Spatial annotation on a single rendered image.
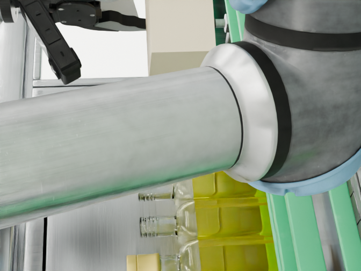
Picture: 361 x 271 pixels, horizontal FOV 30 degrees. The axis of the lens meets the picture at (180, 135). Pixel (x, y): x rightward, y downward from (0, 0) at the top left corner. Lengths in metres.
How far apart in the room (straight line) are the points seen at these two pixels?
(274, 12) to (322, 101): 0.08
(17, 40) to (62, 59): 0.52
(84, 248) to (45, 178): 0.63
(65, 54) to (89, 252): 0.38
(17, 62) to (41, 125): 0.84
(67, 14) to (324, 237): 0.41
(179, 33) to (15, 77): 0.54
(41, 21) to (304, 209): 0.39
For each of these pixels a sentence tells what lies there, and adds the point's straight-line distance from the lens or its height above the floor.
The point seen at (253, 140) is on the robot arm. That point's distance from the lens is 0.52.
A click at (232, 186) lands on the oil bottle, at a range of 0.96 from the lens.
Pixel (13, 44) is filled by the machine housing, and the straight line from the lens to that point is 1.32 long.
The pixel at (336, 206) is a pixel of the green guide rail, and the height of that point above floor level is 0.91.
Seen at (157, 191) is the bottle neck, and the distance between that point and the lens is 0.96.
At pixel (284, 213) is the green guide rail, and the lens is 0.91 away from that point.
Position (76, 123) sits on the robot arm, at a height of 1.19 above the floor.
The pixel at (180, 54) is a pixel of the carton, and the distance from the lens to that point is 0.79.
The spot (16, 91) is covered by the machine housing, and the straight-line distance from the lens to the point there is 1.25.
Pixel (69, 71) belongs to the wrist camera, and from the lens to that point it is 0.81.
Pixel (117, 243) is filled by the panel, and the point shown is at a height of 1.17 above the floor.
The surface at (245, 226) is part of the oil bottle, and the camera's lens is 0.93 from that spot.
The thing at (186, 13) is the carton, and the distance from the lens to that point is 0.80.
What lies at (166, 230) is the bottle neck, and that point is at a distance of 0.94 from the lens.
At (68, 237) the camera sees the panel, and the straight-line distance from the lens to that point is 1.09.
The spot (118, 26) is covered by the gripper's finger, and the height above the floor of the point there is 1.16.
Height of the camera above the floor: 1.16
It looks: 5 degrees down
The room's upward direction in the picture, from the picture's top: 92 degrees counter-clockwise
